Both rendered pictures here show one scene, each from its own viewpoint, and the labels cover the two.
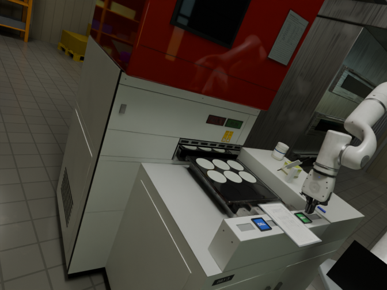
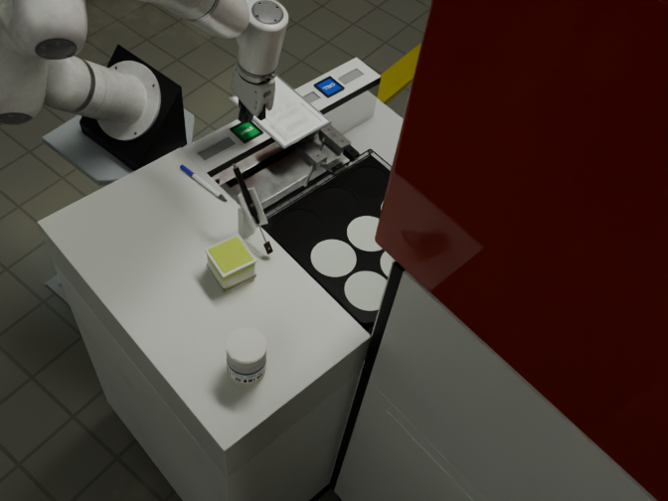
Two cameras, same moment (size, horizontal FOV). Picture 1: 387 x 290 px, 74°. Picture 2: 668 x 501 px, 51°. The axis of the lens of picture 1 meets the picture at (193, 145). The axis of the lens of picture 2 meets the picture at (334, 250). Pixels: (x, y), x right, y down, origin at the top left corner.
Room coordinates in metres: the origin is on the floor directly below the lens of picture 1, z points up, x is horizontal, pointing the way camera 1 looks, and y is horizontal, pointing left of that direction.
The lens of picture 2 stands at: (2.11, -0.49, 2.14)
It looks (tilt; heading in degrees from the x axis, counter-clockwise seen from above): 54 degrees down; 169
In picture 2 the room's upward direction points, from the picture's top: 9 degrees clockwise
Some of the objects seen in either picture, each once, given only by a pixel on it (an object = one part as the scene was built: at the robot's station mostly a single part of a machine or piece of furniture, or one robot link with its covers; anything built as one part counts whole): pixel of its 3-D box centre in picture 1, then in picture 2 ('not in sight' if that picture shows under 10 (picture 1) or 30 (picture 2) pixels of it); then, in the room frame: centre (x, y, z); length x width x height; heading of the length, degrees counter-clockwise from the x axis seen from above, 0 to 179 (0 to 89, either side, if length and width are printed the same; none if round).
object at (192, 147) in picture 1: (208, 155); not in sight; (1.32, -0.10, 0.89); 0.44 x 0.02 x 0.10; 129
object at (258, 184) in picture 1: (232, 176); (369, 234); (1.17, -0.24, 0.90); 0.34 x 0.34 x 0.01; 39
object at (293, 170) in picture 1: (291, 169); (251, 218); (1.23, -0.50, 1.03); 0.06 x 0.04 x 0.13; 39
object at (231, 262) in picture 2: (291, 170); (231, 263); (1.32, -0.54, 1.00); 0.07 x 0.07 x 0.07; 31
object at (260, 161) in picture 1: (291, 189); (201, 296); (1.33, -0.60, 0.89); 0.62 x 0.35 x 0.14; 39
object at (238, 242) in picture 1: (275, 235); (286, 130); (0.84, -0.42, 0.89); 0.55 x 0.09 x 0.14; 129
